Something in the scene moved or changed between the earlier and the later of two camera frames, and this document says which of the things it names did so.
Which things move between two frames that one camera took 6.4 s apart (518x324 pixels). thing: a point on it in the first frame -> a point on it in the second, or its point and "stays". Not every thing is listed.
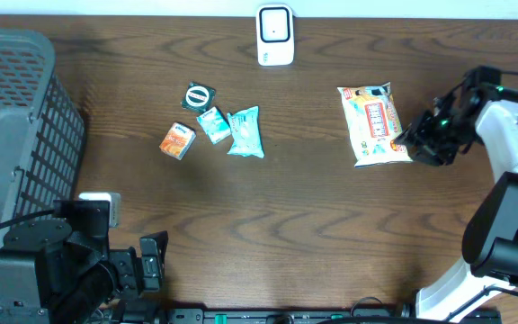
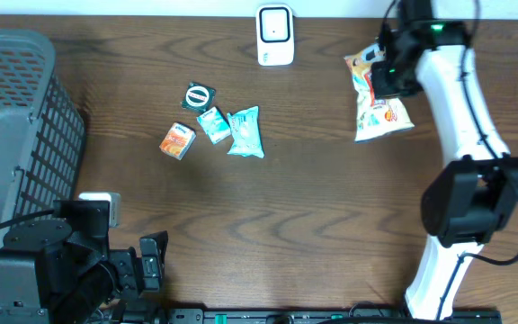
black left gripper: [125, 267] stays
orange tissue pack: [177, 140] stays
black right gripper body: [439, 139] -> [390, 80]
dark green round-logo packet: [198, 98] stays
